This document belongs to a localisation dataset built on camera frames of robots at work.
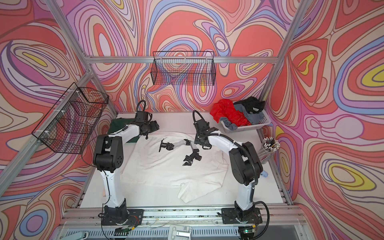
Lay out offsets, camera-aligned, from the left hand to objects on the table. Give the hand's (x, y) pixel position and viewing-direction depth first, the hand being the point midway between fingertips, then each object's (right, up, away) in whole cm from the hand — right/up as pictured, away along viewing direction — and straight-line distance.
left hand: (156, 125), depth 105 cm
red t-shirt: (+51, +13, +7) cm, 53 cm away
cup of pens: (+68, -11, -24) cm, 73 cm away
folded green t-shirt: (-30, +1, +3) cm, 30 cm away
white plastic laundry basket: (+62, -2, -2) cm, 62 cm away
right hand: (+32, -11, -9) cm, 35 cm away
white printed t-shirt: (-4, -25, -14) cm, 29 cm away
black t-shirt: (+70, +16, +5) cm, 72 cm away
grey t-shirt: (+69, +5, -1) cm, 69 cm away
